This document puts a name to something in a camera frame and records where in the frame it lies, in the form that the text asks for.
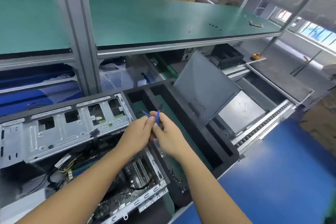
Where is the person's right hand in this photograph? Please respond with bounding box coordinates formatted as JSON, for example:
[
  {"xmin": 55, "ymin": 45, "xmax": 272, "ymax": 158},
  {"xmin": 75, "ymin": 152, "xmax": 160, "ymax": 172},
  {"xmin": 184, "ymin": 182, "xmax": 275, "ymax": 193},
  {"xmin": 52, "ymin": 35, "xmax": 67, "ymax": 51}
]
[{"xmin": 149, "ymin": 110, "xmax": 192, "ymax": 160}]

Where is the person's left hand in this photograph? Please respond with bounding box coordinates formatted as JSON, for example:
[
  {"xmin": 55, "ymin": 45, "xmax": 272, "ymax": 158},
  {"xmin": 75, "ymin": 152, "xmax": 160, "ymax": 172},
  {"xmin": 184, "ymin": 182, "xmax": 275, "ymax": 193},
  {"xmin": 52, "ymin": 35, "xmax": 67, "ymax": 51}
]
[{"xmin": 117, "ymin": 115, "xmax": 157, "ymax": 154}]

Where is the blue data cable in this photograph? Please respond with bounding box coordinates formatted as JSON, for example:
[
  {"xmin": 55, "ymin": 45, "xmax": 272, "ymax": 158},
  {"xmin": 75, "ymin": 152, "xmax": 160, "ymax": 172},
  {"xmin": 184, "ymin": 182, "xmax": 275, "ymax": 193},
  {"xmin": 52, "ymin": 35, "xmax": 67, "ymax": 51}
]
[{"xmin": 141, "ymin": 108, "xmax": 162, "ymax": 127}]

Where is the green motherboard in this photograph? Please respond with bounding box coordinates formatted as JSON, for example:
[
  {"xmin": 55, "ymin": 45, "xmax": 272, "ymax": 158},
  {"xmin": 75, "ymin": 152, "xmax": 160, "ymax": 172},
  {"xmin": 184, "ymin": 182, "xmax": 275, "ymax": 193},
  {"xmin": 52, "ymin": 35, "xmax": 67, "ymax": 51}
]
[{"xmin": 86, "ymin": 150, "xmax": 163, "ymax": 222}]

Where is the grey case side panel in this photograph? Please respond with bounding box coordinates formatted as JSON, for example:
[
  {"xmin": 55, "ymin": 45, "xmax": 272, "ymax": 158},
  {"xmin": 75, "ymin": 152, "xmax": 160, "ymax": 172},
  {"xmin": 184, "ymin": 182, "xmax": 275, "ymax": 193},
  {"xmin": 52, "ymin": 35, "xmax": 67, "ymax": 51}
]
[{"xmin": 173, "ymin": 49, "xmax": 242, "ymax": 123}]

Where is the dark grey computer case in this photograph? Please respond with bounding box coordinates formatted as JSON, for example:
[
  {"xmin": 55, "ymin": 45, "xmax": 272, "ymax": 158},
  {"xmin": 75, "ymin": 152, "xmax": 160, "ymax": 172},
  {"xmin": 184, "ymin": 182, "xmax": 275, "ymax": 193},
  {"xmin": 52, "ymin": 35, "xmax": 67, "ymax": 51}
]
[{"xmin": 0, "ymin": 91, "xmax": 171, "ymax": 224}]

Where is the person's left forearm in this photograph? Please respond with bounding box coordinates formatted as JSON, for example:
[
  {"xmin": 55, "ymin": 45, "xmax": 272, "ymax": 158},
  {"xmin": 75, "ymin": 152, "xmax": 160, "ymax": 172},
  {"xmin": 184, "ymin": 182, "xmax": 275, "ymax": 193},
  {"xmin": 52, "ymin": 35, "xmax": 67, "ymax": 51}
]
[{"xmin": 16, "ymin": 145, "xmax": 142, "ymax": 224}]

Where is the person's right forearm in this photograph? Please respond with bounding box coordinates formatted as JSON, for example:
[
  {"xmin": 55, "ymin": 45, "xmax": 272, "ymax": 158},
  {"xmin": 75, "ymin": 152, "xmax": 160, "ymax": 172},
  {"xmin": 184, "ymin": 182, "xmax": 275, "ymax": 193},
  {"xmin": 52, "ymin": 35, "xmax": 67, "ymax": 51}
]
[{"xmin": 173, "ymin": 148, "xmax": 253, "ymax": 224}]

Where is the black divided foam tray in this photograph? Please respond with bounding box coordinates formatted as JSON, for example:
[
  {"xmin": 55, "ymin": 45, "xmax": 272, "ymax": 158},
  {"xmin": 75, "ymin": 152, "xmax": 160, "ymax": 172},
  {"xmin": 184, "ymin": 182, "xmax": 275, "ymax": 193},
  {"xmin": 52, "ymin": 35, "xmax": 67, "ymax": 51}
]
[{"xmin": 123, "ymin": 78, "xmax": 240, "ymax": 209}]

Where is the clear plastic bag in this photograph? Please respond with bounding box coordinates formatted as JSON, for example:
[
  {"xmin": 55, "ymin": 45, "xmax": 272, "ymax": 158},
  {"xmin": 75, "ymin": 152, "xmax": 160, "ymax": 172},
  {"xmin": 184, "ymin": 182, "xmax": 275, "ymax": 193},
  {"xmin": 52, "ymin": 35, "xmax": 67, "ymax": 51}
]
[{"xmin": 100, "ymin": 64, "xmax": 142, "ymax": 92}]

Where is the grey metal conveyor plate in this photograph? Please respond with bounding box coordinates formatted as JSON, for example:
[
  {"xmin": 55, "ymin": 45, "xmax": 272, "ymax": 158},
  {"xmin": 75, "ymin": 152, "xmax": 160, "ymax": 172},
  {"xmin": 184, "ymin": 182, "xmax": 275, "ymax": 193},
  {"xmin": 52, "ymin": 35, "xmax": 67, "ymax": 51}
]
[{"xmin": 218, "ymin": 90, "xmax": 268, "ymax": 134}]

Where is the blue plastic crate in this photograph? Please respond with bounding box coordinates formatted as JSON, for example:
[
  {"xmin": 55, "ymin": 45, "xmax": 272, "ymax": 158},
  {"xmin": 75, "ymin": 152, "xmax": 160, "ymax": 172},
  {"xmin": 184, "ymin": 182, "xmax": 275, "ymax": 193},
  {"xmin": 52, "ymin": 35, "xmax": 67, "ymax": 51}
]
[{"xmin": 0, "ymin": 64, "xmax": 85, "ymax": 118}]

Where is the long green workbench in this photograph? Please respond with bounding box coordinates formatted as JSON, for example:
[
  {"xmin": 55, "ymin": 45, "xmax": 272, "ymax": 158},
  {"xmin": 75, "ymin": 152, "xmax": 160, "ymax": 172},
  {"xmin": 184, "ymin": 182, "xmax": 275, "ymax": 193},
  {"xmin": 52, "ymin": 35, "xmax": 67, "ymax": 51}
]
[{"xmin": 0, "ymin": 0, "xmax": 283, "ymax": 59}]

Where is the grey padded green pallet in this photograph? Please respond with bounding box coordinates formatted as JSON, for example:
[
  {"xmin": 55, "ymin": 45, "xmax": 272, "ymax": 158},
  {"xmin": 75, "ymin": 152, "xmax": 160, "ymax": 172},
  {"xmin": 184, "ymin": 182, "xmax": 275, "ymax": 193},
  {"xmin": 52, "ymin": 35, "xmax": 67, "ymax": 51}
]
[{"xmin": 246, "ymin": 57, "xmax": 315, "ymax": 104}]

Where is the silver power supply unit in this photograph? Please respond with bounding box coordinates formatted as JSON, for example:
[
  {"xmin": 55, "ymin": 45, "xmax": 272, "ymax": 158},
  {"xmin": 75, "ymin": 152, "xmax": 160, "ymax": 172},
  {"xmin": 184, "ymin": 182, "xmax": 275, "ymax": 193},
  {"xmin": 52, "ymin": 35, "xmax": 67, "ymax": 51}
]
[{"xmin": 0, "ymin": 187, "xmax": 50, "ymax": 224}]

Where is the large brown cardboard carton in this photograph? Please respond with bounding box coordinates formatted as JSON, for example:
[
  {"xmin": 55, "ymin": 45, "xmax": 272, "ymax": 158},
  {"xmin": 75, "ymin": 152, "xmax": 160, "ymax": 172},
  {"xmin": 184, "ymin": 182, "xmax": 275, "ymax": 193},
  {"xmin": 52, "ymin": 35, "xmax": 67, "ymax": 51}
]
[{"xmin": 299, "ymin": 92, "xmax": 336, "ymax": 156}]

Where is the aluminium conveyor frame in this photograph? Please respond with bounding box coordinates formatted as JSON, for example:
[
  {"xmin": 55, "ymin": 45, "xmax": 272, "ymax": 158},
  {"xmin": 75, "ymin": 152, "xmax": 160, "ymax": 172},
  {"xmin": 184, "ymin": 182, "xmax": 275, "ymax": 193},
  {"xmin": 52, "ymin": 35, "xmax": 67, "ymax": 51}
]
[{"xmin": 168, "ymin": 58, "xmax": 316, "ymax": 224}]

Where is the thick aluminium frame post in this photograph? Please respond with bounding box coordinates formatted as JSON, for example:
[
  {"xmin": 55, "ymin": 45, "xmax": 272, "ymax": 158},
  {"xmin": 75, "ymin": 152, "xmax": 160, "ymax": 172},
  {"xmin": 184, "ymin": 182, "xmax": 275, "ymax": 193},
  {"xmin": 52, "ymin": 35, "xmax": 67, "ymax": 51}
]
[{"xmin": 46, "ymin": 0, "xmax": 103, "ymax": 96}]

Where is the slim aluminium frame post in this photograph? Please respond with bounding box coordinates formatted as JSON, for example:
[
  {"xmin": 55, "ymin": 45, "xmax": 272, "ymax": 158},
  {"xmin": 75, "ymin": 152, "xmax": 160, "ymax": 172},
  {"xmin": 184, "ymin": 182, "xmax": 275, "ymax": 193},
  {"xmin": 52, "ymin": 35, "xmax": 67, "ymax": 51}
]
[{"xmin": 260, "ymin": 0, "xmax": 331, "ymax": 56}]

